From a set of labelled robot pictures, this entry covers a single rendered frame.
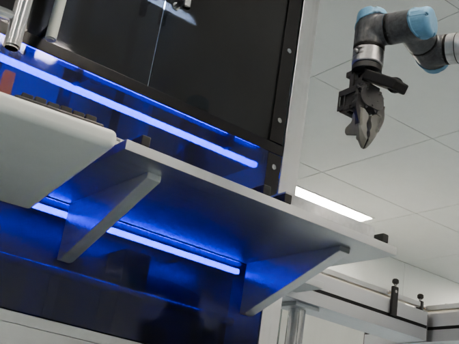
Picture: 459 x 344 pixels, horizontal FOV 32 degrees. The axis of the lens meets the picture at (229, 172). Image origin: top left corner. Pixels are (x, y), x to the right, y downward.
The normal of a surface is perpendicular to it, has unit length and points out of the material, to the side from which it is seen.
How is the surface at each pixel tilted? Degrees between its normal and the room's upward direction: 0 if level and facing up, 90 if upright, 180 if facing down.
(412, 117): 180
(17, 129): 180
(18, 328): 90
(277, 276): 90
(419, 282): 90
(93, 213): 90
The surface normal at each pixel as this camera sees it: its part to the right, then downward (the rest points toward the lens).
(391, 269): 0.59, -0.21
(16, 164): -0.15, 0.92
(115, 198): -0.79, -0.32
